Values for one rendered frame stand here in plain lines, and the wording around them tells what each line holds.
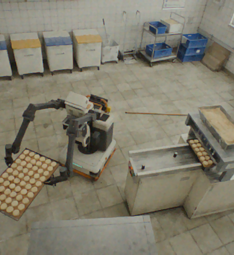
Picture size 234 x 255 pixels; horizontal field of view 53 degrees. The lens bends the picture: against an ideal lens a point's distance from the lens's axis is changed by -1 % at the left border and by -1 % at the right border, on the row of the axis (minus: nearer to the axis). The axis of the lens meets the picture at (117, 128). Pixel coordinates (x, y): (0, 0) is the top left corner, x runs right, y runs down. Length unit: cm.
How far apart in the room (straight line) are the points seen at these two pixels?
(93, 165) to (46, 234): 220
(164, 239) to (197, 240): 39
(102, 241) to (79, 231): 10
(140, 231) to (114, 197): 221
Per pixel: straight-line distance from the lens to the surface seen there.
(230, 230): 343
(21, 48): 512
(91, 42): 533
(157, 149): 261
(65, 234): 101
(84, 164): 317
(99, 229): 102
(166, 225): 315
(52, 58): 531
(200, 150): 274
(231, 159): 240
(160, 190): 269
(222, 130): 250
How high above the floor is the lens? 275
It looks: 42 degrees down
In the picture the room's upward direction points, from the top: 6 degrees clockwise
